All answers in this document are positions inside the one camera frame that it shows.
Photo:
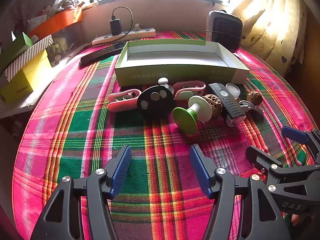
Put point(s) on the green white cardboard box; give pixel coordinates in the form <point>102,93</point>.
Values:
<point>175,72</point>

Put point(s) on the plaid tablecloth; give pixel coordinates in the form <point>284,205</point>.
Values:
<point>75,130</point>

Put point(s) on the large carved walnut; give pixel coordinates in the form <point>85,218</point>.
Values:
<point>212,103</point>

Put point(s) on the cream heart print curtain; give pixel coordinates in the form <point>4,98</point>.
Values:
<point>275,17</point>

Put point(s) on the orange tray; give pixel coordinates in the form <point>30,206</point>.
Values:
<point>57,21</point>

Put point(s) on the white knob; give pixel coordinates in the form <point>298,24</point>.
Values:
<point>163,81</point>

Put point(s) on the white green suction hook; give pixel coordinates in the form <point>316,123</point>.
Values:
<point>183,118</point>

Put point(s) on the small brown walnut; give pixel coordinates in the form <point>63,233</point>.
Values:
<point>255,97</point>

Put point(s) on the white tissue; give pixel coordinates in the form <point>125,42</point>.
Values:
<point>13,36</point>

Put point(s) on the white power strip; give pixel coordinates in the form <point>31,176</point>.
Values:
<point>140,32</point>

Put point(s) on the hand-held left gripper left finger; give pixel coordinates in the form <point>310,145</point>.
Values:
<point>122,170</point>

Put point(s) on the small clear jar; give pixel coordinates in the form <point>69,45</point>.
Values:
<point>233,90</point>

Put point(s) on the black smartphone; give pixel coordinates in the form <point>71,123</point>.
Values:
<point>100,53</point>

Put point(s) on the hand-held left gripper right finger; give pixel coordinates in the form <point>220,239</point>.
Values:
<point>200,172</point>

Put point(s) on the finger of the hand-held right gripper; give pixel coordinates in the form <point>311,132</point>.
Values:
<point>260,158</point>
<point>295,134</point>

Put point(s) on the white plug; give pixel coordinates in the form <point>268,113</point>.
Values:
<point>137,27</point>

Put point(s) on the grey space heater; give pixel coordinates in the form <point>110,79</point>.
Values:
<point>225,32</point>

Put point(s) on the clear plastic organizer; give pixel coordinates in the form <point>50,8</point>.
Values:
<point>67,37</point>

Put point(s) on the yellow box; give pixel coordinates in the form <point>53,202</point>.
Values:
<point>22,82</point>

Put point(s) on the black charger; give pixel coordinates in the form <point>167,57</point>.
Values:
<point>115,27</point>

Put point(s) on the black bike light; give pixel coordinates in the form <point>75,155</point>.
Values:
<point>230,105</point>

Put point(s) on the black oval magnet disc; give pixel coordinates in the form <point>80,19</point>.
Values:
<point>155,107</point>

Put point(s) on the pink clip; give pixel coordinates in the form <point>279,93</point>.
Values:
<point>117,105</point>
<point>197,87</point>

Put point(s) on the striped box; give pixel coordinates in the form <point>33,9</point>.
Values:
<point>27,55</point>

